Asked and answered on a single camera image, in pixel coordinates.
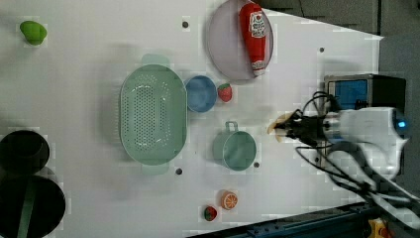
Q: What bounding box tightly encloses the orange slice toy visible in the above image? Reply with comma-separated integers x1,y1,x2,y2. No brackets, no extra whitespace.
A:
221,190,238,210

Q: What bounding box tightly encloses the green oval colander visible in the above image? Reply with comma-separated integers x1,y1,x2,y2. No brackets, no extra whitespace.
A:
119,54,187,176

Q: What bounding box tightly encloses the teal green cup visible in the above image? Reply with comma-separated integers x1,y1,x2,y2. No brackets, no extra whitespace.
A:
212,121,257,172

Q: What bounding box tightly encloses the red plush strawberry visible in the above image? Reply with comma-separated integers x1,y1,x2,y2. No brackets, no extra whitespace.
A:
218,83,233,102

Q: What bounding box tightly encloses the red plush ketchup bottle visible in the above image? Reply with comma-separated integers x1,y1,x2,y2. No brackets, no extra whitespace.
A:
239,2,266,76

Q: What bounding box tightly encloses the large black round container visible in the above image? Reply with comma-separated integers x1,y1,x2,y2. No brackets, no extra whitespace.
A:
0,176,66,238

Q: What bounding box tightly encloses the small black round container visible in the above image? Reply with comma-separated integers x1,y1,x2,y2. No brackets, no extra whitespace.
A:
0,130,50,175

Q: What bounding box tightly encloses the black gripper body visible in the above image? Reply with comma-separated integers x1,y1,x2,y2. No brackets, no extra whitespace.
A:
297,116,326,146

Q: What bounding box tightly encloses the blue metal frame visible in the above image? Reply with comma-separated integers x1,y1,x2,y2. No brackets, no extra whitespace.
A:
188,202,377,238

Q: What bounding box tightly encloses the yellow plush banana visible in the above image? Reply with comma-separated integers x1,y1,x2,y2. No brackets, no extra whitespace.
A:
266,112,292,143

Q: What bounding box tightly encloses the grey round plate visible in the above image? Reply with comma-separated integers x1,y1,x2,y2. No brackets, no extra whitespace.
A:
207,0,273,80

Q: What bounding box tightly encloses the dark red strawberry toy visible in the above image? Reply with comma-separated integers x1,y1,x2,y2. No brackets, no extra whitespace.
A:
203,206,218,221

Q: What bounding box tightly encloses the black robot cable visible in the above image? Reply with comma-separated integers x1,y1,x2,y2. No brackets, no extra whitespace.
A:
294,91,420,212

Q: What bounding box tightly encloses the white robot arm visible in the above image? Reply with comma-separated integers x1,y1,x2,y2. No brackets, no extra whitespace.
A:
266,107,419,231

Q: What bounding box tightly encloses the yellow red emergency button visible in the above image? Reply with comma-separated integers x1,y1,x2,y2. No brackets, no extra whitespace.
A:
368,218,394,238

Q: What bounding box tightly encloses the blue bowl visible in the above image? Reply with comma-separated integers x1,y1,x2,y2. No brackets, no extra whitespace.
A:
185,75,217,113

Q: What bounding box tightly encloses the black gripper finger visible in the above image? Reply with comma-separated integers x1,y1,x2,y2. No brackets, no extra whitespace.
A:
274,120,301,129
280,130,301,139

